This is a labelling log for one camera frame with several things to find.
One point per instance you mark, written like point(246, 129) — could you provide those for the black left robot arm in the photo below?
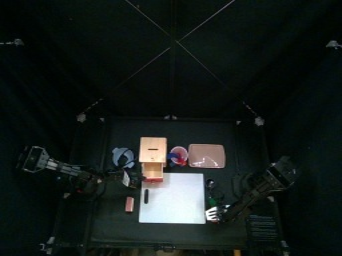
point(48, 163)

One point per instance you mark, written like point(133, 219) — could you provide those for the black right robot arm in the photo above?
point(267, 181)

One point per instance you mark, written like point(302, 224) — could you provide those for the wooden drawer red front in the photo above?
point(154, 172)

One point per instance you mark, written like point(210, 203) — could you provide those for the small green toy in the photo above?
point(213, 201)

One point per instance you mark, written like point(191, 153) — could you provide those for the blue strainer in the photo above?
point(123, 157)

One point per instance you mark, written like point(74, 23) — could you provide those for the small red block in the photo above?
point(130, 204)

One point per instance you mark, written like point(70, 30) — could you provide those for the dark spoon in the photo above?
point(210, 183)

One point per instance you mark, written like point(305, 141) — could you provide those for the black label white text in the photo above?
point(262, 228)

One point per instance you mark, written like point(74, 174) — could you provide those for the white cutting board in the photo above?
point(175, 200)

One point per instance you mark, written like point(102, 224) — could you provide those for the wooden box with slot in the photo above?
point(153, 150)

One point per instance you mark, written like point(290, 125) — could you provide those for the blue toy in cup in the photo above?
point(174, 156)

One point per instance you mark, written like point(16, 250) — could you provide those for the red toy in cup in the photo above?
point(182, 160)

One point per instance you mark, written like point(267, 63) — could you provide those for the pink cup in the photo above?
point(179, 154)

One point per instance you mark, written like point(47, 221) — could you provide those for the pink square tray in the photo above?
point(207, 156)

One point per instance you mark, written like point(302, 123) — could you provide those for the silver frame clamp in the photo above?
point(16, 42)
point(170, 117)
point(258, 120)
point(80, 117)
point(333, 44)

